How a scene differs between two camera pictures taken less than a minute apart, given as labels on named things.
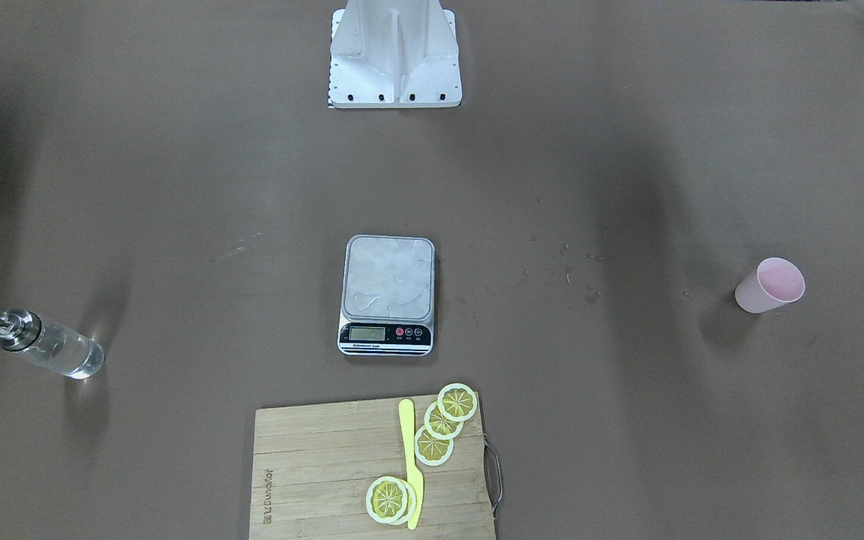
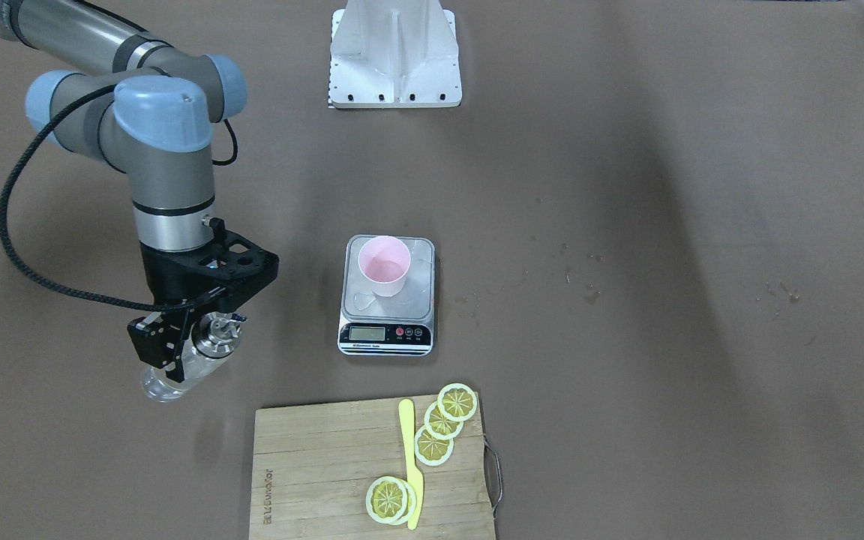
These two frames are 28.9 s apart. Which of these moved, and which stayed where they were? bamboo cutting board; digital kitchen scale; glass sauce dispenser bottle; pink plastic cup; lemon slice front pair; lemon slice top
Moved: glass sauce dispenser bottle; pink plastic cup
Stayed: lemon slice top; lemon slice front pair; digital kitchen scale; bamboo cutting board
